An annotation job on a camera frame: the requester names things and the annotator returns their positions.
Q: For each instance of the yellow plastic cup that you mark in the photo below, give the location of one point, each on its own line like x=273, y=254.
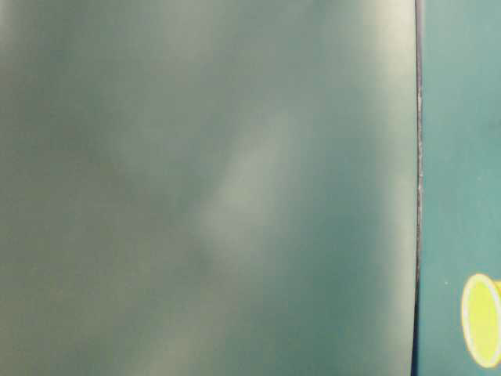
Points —
x=480, y=319

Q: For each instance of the blurred grey-green foreground panel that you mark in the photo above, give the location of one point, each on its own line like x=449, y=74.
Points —
x=208, y=187

